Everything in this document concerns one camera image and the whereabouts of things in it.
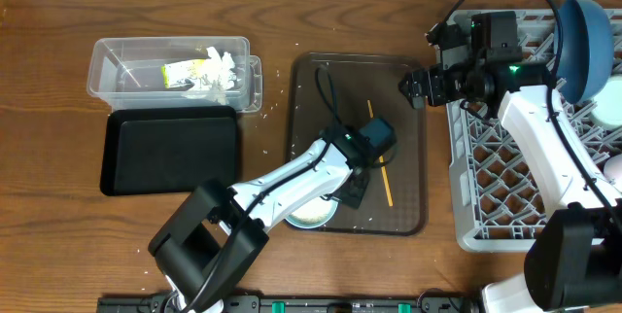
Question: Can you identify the wooden chopstick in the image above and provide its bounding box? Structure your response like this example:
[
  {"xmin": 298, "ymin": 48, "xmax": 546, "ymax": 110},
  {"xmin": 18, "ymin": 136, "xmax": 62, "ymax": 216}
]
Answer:
[{"xmin": 366, "ymin": 99, "xmax": 394, "ymax": 207}]

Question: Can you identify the light blue rice bowl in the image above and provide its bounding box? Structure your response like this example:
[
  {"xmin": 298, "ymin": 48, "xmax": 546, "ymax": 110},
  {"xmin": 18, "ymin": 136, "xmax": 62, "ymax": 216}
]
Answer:
[{"xmin": 286, "ymin": 197, "xmax": 338, "ymax": 229}]

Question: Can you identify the clear plastic bin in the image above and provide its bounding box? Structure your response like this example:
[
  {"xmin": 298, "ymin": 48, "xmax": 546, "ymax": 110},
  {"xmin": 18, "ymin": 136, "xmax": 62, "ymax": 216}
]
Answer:
[{"xmin": 86, "ymin": 36, "xmax": 262, "ymax": 113}]

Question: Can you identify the white napkin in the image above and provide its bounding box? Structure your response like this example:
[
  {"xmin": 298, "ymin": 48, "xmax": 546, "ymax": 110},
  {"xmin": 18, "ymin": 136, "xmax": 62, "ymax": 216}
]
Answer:
[{"xmin": 182, "ymin": 47, "xmax": 237, "ymax": 91}]

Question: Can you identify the dark blue plate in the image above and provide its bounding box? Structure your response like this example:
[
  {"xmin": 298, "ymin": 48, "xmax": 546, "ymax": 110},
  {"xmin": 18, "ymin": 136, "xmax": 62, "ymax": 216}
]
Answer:
[{"xmin": 557, "ymin": 0, "xmax": 614, "ymax": 104}]

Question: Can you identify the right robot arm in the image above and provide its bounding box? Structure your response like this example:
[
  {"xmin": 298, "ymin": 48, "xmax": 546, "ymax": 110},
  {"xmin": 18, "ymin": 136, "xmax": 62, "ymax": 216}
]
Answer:
[{"xmin": 398, "ymin": 15, "xmax": 621, "ymax": 312}]

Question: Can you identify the mint green bowl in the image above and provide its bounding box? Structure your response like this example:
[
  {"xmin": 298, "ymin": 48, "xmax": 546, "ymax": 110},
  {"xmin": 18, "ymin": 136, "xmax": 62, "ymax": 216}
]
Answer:
[{"xmin": 589, "ymin": 75, "xmax": 622, "ymax": 130}]

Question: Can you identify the yellow green snack wrapper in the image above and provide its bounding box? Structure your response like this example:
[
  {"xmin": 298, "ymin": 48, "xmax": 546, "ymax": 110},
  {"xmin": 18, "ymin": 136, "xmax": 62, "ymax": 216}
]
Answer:
[{"xmin": 160, "ymin": 59, "xmax": 205, "ymax": 89}]

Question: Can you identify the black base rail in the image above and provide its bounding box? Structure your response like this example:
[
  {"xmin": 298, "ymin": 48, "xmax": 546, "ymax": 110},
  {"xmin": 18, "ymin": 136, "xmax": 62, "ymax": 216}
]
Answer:
[{"xmin": 96, "ymin": 293, "xmax": 483, "ymax": 313}]

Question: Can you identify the grey dishwasher rack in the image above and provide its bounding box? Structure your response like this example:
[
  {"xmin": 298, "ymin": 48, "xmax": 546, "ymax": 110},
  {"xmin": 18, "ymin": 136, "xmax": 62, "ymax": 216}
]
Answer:
[{"xmin": 446, "ymin": 9, "xmax": 621, "ymax": 253}]

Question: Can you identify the pink white cup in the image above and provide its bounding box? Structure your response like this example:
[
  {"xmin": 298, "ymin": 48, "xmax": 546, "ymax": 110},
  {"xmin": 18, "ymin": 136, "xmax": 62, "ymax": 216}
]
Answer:
[{"xmin": 603, "ymin": 155, "xmax": 622, "ymax": 191}]

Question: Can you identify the black plastic tray bin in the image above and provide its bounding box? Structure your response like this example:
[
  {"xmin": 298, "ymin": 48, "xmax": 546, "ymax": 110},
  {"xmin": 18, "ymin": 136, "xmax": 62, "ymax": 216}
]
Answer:
[{"xmin": 99, "ymin": 106, "xmax": 241, "ymax": 196}]

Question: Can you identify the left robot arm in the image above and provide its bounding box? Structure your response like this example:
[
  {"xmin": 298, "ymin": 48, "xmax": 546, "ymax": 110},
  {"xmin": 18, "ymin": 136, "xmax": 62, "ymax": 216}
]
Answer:
[{"xmin": 149, "ymin": 124, "xmax": 382, "ymax": 312}]

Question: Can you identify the brown serving tray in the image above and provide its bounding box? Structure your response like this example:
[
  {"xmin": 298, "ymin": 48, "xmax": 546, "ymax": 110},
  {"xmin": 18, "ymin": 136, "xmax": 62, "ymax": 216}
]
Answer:
[{"xmin": 286, "ymin": 52, "xmax": 428, "ymax": 236}]

